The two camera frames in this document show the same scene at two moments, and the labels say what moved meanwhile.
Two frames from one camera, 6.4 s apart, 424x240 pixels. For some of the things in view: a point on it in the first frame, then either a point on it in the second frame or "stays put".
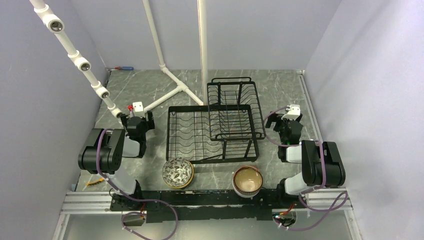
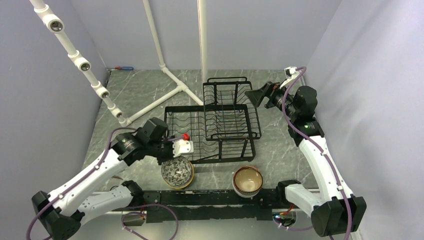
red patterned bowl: [178, 172] stays put
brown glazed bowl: [247, 181] stays put
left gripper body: [147, 124] to [163, 150]
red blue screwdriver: [124, 68] stays put
